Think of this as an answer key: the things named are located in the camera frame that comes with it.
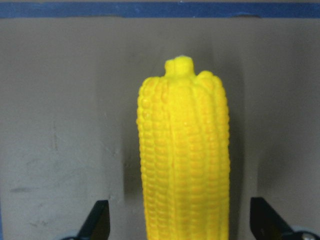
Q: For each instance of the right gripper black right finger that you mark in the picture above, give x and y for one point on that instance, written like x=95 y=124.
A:
x=266 y=223

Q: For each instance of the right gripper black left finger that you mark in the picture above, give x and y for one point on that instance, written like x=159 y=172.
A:
x=97 y=224

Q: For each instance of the yellow plastic corn cob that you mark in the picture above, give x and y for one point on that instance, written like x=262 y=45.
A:
x=183 y=131

